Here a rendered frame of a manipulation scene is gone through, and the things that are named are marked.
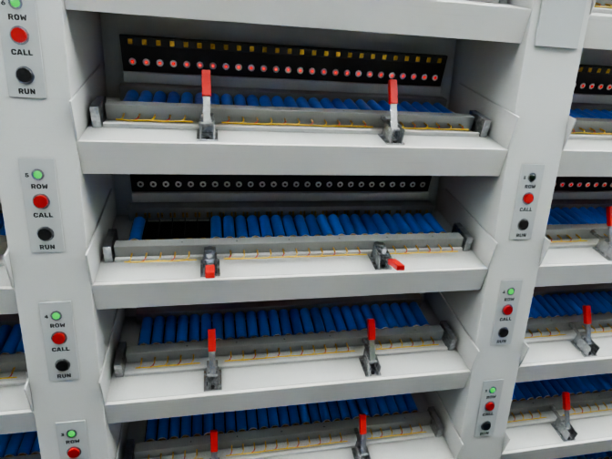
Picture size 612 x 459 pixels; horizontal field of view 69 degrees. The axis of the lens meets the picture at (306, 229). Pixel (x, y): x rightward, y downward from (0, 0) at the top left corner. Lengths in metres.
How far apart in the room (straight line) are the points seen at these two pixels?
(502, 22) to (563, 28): 0.09
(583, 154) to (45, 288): 0.82
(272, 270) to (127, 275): 0.21
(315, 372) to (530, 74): 0.57
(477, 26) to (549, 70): 0.13
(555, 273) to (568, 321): 0.19
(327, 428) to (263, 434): 0.12
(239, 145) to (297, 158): 0.08
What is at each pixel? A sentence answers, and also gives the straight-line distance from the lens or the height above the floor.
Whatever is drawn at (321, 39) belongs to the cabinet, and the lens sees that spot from 0.84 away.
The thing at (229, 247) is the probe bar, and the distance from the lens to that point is 0.70.
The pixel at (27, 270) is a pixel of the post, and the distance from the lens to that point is 0.70.
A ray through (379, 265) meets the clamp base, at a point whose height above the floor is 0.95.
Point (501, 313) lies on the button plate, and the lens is 0.85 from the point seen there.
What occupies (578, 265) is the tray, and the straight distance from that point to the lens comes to 0.90.
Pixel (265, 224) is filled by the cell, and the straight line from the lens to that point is 0.75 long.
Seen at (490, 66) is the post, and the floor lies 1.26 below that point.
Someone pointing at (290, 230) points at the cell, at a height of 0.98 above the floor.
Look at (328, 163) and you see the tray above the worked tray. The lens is 0.64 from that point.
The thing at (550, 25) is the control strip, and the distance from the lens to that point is 0.78.
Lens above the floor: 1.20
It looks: 17 degrees down
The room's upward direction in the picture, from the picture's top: 2 degrees clockwise
